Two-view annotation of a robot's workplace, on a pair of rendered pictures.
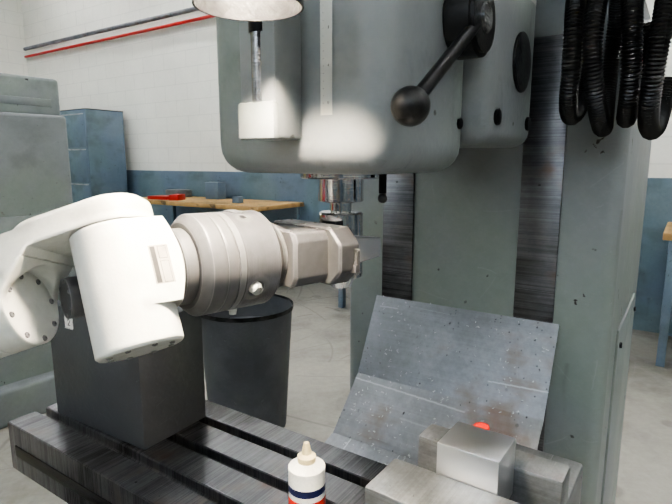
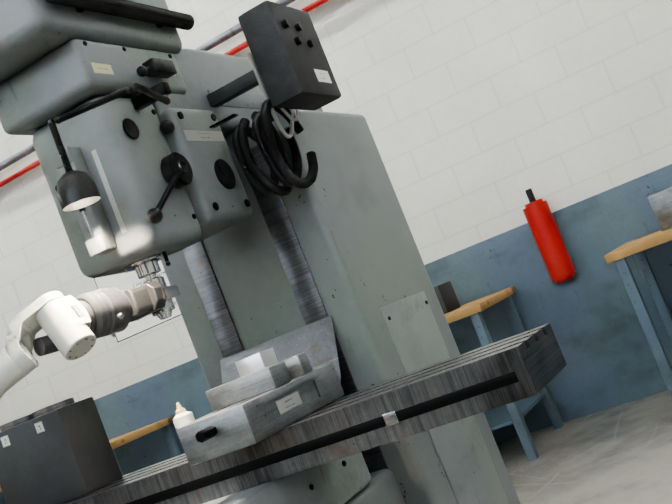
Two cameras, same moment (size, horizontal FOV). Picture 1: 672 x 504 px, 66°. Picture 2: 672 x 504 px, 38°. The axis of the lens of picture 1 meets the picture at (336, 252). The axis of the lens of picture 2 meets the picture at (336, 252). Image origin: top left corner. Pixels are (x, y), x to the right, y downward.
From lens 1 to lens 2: 142 cm
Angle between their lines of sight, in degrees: 16
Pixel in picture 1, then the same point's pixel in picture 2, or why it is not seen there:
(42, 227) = (25, 313)
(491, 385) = not seen: hidden behind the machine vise
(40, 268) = (24, 337)
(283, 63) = (99, 219)
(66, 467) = not seen: outside the picture
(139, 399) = (74, 458)
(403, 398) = not seen: hidden behind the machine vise
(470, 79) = (193, 194)
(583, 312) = (340, 300)
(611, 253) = (336, 257)
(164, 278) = (80, 315)
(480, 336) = (292, 348)
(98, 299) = (58, 329)
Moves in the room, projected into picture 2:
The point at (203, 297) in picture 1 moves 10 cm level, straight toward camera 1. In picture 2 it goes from (98, 323) to (105, 314)
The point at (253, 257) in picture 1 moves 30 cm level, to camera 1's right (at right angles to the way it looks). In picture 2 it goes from (114, 301) to (265, 244)
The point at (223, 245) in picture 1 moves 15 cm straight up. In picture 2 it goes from (99, 298) to (71, 223)
